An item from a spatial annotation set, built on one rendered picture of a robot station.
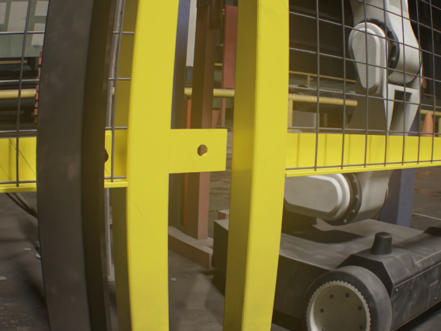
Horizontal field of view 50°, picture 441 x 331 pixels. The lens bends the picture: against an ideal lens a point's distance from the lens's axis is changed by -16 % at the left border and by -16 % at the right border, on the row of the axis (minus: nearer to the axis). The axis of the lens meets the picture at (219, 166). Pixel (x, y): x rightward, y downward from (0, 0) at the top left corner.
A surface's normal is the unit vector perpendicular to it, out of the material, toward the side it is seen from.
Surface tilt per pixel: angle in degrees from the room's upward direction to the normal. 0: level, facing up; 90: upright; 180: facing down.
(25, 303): 0
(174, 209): 90
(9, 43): 90
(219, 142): 90
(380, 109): 115
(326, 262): 0
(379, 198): 102
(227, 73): 90
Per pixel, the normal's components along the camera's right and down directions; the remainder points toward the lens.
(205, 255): -0.83, 0.04
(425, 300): 0.62, 0.13
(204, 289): 0.04, -0.99
